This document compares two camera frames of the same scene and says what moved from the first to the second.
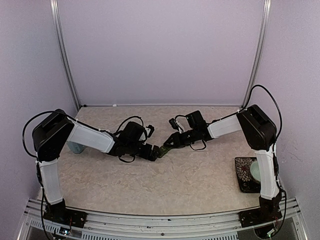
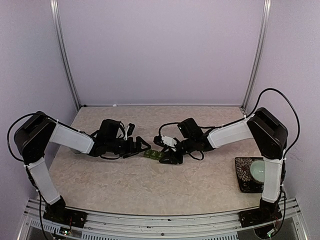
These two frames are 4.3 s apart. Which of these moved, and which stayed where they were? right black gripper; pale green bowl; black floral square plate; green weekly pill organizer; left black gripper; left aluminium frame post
Moved: right black gripper; green weekly pill organizer; left black gripper
Stayed: pale green bowl; left aluminium frame post; black floral square plate
